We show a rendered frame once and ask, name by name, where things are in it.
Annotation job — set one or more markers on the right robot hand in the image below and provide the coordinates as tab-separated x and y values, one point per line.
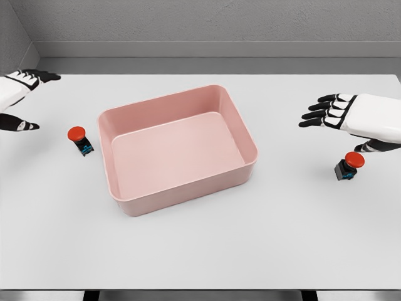
369	116

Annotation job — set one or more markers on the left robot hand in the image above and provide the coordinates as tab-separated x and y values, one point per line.
11	89

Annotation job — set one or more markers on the pink plastic basket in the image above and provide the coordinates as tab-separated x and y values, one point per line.
175	150

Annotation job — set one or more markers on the red button industrial switch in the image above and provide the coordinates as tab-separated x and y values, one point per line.
80	139
350	164

